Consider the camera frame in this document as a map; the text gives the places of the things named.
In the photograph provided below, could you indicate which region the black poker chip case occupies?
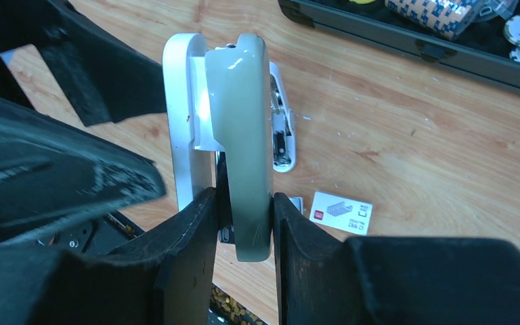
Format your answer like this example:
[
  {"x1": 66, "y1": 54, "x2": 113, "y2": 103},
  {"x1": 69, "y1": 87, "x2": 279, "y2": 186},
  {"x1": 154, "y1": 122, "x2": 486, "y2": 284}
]
[{"x1": 278, "y1": 1, "x2": 520, "y2": 93}]

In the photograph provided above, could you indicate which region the small white stapler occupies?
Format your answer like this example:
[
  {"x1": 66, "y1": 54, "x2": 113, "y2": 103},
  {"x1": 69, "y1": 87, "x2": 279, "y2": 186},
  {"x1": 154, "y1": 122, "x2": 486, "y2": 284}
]
[{"x1": 269, "y1": 62, "x2": 297, "y2": 173}]

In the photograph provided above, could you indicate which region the grey green white stapler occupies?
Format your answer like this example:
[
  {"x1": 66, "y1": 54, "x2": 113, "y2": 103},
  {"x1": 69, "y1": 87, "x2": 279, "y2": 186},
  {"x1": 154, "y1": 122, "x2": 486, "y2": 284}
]
[{"x1": 162, "y1": 33, "x2": 273, "y2": 262}]

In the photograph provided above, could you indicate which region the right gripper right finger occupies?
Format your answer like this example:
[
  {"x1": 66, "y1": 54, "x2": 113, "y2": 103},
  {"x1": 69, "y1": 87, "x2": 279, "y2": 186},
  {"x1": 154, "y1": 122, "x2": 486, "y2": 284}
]
[{"x1": 272, "y1": 193, "x2": 520, "y2": 324}]

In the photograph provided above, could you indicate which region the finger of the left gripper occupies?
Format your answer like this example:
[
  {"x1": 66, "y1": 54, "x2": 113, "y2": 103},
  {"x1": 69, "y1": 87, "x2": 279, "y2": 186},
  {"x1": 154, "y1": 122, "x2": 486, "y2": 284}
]
[
  {"x1": 0, "y1": 1, "x2": 166, "y2": 126},
  {"x1": 0, "y1": 98, "x2": 166, "y2": 244}
]

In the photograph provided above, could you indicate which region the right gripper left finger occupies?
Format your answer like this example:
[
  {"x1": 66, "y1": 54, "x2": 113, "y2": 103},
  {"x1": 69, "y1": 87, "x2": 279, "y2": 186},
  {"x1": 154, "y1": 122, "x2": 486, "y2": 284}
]
[{"x1": 0, "y1": 188, "x2": 217, "y2": 324}]

